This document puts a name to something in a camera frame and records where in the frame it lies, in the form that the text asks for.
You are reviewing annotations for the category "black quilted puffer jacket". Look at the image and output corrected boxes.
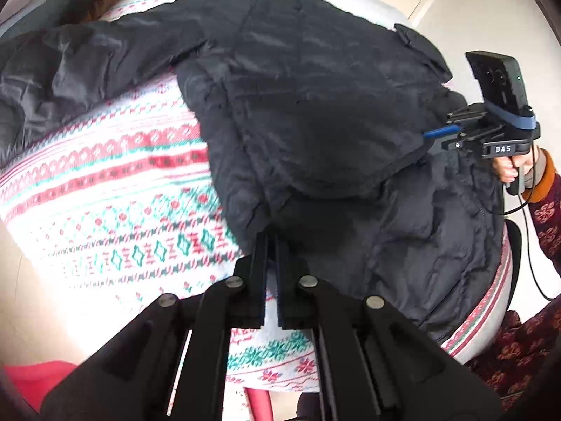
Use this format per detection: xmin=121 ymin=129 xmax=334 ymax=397
xmin=1 ymin=0 xmax=503 ymax=342

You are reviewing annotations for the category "right forearm patterned sleeve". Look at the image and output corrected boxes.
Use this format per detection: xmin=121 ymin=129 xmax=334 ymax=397
xmin=523 ymin=148 xmax=561 ymax=273

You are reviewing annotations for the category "person's right hand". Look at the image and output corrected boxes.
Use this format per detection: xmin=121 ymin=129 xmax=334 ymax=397
xmin=493 ymin=146 xmax=540 ymax=183

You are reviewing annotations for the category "patterned red green white blanket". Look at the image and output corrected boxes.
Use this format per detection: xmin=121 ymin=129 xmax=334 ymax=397
xmin=0 ymin=0 xmax=514 ymax=394

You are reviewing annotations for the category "red plastic stool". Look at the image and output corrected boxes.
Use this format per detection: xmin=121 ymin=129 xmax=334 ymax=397
xmin=2 ymin=360 xmax=77 ymax=412

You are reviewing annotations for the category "folded black garment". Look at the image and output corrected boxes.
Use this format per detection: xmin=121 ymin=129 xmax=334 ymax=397
xmin=1 ymin=0 xmax=93 ymax=42

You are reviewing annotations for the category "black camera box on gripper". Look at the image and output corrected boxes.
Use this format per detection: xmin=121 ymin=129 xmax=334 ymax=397
xmin=465 ymin=51 xmax=537 ymax=131

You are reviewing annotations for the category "black cable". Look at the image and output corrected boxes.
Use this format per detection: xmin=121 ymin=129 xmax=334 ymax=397
xmin=494 ymin=143 xmax=558 ymax=302

